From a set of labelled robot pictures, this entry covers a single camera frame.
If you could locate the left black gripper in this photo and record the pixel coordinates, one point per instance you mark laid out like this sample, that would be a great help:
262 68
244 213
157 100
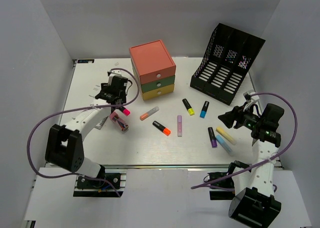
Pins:
105 86

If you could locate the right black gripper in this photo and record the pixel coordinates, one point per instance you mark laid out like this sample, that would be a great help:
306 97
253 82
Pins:
237 114

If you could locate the white printed paper booklet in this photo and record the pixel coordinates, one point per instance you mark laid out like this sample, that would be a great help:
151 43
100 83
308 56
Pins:
98 116

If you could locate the coral top drawer box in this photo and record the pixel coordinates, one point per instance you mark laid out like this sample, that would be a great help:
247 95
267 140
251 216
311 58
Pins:
152 61

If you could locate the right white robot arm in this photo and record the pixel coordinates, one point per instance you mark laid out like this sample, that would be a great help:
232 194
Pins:
254 204

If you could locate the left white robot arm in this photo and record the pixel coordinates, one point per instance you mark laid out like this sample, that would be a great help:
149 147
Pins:
65 142

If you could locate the pastel yellow highlighter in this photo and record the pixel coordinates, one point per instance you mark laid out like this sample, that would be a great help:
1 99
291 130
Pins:
227 136

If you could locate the pink black highlighter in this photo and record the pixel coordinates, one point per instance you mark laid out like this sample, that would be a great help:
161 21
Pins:
124 110

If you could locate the pastel blue highlighter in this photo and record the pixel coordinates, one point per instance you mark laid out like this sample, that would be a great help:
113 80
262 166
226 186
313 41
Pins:
224 145

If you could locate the clear pink-capped pen case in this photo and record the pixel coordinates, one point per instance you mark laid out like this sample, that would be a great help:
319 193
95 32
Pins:
118 122

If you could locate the black purple highlighter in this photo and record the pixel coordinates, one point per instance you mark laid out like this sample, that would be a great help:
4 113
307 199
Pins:
212 137

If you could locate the black blue highlighter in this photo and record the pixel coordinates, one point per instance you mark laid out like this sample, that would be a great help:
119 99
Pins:
204 109

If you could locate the yellow bottom drawer box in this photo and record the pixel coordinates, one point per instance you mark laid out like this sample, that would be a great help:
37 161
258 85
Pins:
151 90

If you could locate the orange grey highlighter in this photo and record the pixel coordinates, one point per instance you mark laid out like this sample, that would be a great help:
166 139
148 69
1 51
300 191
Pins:
149 113

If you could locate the black yellow highlighter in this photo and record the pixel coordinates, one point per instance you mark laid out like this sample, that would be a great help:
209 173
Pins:
188 107

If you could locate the black label sticker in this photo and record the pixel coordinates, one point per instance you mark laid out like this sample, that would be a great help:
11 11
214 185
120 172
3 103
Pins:
85 61

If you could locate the green middle drawer box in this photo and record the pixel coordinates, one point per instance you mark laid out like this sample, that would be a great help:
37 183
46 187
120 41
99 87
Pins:
157 84

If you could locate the pastel purple highlighter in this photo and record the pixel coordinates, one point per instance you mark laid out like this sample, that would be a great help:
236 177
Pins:
179 126

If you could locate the black orange highlighter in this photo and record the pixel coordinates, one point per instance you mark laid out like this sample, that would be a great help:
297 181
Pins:
161 128

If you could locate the black three-slot file holder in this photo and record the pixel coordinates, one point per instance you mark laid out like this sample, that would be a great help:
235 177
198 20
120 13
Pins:
228 57

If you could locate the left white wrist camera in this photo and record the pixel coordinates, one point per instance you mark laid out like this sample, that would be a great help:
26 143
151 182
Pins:
114 73

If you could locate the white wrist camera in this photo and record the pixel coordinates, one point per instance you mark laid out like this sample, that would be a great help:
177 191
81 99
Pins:
114 73
251 98

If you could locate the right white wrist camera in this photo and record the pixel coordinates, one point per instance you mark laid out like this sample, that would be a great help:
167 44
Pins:
251 98

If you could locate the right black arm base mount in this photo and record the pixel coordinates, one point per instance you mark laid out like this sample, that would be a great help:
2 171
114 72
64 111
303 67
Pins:
224 190

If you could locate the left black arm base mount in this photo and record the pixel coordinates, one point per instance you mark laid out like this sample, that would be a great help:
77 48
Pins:
112 185

